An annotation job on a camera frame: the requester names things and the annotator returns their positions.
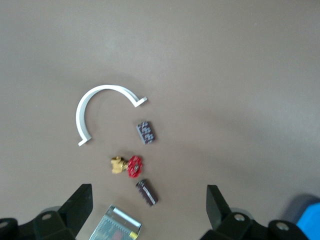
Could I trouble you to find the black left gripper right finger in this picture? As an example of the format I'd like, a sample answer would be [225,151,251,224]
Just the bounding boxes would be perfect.
[199,184,311,240]

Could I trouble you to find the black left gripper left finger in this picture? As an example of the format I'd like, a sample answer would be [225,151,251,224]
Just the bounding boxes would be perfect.
[0,183,94,240]

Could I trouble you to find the long dark brown capacitor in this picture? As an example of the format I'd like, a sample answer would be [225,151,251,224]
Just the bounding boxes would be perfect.
[135,178,159,207]

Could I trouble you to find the short capacitor with white print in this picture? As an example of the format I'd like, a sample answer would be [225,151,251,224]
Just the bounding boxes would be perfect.
[136,120,158,146]

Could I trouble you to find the perforated metal power supply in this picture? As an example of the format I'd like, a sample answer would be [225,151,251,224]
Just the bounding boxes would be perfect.
[88,204,143,240]

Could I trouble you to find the blue plastic tray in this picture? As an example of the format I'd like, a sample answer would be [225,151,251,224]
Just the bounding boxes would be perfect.
[294,202,320,240]

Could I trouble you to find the white curved plastic clamp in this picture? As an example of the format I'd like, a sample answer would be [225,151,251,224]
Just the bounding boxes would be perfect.
[75,84,149,147]

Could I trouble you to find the brown table mat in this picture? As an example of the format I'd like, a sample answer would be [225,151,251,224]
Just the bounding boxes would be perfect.
[0,0,320,240]

